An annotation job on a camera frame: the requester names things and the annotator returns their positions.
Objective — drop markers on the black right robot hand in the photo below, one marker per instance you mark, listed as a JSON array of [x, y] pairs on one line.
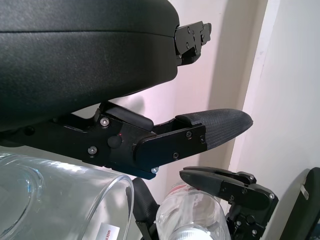
[[240, 192]]

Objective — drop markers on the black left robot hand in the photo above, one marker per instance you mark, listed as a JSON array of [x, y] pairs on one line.
[[75, 62]]

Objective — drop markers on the clear plastic water bottle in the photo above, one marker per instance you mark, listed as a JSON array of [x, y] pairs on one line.
[[192, 217]]

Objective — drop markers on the clear glass cup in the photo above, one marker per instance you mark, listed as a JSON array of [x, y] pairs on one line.
[[62, 200]]

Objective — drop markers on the black rounded panel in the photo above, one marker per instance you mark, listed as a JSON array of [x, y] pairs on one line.
[[310, 200]]

